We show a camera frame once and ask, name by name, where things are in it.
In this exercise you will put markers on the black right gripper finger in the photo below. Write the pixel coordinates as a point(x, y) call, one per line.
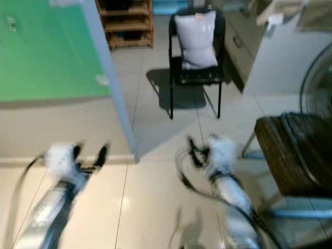
point(190, 150)
point(199, 154)

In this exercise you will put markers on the blue bin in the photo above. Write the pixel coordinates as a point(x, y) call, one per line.
point(170, 5)

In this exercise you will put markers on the grey pillow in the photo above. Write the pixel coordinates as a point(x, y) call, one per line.
point(196, 41)

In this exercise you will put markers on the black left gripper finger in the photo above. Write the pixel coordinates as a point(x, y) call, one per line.
point(102, 154)
point(78, 150)

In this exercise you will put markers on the wooden shelf rack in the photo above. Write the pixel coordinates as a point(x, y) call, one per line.
point(127, 26)

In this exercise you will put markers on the green hook board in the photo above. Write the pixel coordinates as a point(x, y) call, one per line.
point(52, 57)

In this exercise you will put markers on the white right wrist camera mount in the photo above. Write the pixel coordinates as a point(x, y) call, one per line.
point(222, 154)

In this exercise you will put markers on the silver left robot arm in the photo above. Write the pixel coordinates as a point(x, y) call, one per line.
point(49, 212)

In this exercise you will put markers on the black round fan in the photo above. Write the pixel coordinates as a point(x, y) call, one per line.
point(316, 88)

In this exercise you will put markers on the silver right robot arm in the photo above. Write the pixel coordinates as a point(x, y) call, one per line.
point(233, 199)

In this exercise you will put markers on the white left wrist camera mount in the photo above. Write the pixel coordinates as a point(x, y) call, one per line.
point(61, 158)

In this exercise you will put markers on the grey white cabinet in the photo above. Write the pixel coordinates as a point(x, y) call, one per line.
point(285, 57)

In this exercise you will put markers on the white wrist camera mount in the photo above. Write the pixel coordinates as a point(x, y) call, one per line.
point(61, 158)
point(222, 154)

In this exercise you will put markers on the beige cardboard piece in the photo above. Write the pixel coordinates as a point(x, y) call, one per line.
point(279, 9)

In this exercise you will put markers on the brown wicker stool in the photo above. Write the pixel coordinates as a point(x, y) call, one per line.
point(285, 155)

